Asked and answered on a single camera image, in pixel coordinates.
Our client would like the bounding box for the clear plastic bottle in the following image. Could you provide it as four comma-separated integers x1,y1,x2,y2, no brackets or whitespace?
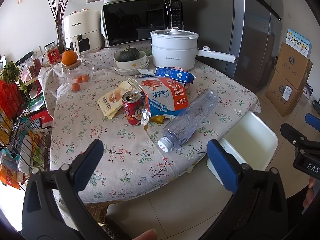
158,88,219,153

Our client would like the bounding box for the black wire rack with snacks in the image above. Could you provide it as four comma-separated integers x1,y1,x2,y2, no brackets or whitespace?
1,52,50,190

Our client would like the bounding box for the red soda can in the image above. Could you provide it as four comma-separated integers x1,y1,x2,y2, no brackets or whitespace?
123,90,144,126

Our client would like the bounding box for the dried twig bouquet vase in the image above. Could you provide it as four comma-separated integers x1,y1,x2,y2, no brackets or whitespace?
47,0,69,54

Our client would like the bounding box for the yellow bread snack packet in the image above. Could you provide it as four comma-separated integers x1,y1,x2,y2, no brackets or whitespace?
98,81,132,120

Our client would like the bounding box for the blue biscuit box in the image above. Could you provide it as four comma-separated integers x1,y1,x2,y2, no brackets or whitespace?
137,66,196,84

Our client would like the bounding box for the upper cardboard box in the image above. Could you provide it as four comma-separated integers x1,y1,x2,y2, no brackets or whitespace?
276,42,312,90

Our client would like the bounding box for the white trash bin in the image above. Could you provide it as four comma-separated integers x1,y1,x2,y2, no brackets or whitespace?
219,111,278,171

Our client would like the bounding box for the large orange fruit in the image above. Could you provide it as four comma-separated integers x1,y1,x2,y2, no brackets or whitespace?
61,50,78,66

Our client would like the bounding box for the red labelled jar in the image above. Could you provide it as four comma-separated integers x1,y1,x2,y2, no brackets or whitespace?
44,41,61,66

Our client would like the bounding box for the cardboard box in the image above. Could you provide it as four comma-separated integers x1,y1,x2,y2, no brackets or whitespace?
266,71,303,116
276,42,312,90

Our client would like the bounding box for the white electric cooking pot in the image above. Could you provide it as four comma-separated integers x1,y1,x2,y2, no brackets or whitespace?
150,27,236,71

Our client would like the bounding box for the yellow foil snack wrapper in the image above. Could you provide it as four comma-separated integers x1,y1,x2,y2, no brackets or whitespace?
140,106,165,131

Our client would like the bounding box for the white air fryer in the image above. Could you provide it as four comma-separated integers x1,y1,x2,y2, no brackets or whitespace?
63,9,103,56

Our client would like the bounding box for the glass teapot with wooden lid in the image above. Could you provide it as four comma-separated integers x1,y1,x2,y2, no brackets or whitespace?
61,60,93,93

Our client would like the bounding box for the grey refrigerator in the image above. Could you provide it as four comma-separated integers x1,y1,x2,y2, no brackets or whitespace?
182,0,283,92

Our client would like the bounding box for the person's right hand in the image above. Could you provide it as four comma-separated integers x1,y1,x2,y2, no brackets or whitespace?
303,177,316,208

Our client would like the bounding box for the person's left thumb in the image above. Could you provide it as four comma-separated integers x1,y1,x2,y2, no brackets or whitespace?
133,229,157,240

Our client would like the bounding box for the black microwave oven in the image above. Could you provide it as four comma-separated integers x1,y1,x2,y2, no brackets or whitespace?
101,0,184,47

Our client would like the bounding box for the small orange tangerine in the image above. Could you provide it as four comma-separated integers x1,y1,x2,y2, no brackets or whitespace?
71,82,81,92

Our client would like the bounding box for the red white milk powder bag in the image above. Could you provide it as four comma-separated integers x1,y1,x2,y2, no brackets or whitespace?
127,76,189,118

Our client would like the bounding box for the lower cardboard box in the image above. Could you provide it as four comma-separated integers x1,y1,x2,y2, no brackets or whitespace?
266,71,303,116

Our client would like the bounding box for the blue white printed box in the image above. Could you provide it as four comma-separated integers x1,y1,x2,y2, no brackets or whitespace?
285,29,312,59

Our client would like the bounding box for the dark green pumpkin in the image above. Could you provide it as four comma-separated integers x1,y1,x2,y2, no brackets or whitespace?
118,46,140,62

